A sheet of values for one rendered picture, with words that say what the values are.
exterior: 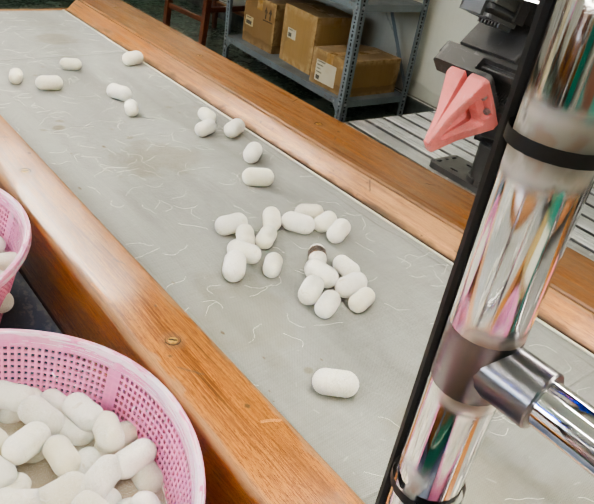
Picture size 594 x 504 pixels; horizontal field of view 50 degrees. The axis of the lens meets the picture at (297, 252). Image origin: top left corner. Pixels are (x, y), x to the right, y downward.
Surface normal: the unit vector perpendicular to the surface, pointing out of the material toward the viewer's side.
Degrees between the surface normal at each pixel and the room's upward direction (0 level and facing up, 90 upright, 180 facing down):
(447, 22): 90
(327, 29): 90
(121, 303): 0
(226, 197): 0
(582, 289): 0
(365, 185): 45
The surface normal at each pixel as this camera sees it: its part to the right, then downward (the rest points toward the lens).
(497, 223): -0.86, 0.16
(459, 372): -0.66, 0.31
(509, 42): -0.39, -0.49
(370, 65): 0.60, 0.46
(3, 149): 0.15, -0.84
